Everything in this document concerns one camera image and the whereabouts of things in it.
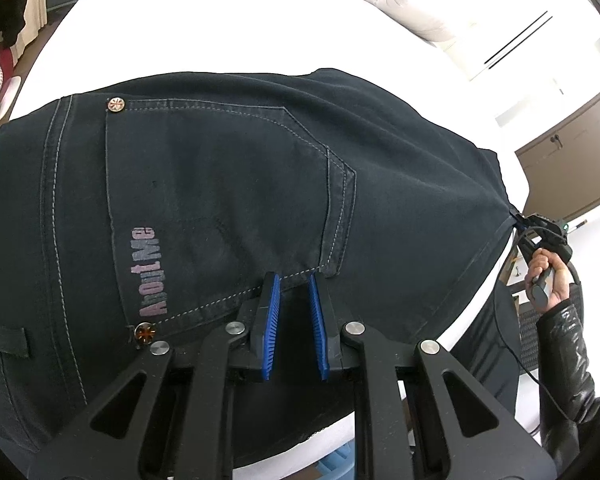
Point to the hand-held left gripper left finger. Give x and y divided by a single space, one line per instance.
272 325

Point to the beige curtain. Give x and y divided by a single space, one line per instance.
34 0

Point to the brown cabinet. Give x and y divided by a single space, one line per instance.
570 170

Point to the person's right hand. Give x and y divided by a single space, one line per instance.
558 285

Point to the bed with white sheet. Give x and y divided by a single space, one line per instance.
230 20

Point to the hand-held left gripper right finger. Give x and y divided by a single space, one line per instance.
316 325

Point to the person's right forearm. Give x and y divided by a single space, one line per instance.
565 360

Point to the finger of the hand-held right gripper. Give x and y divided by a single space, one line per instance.
529 246
527 221

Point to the dark woven basket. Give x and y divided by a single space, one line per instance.
527 332

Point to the blue object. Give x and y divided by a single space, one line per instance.
337 465

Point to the dark denim pants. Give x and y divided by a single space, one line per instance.
205 170

